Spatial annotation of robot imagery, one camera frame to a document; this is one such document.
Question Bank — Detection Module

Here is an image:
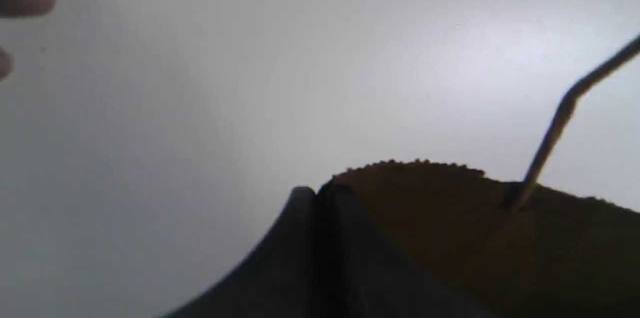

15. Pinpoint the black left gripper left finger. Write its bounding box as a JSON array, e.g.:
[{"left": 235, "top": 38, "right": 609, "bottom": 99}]
[{"left": 167, "top": 187, "right": 316, "bottom": 318}]

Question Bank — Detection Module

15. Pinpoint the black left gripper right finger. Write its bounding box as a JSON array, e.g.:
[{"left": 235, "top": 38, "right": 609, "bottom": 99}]
[{"left": 317, "top": 183, "right": 493, "bottom": 318}]

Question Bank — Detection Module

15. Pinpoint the brown paper bag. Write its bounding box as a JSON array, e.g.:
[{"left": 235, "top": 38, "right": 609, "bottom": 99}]
[{"left": 330, "top": 33, "right": 640, "bottom": 318}]

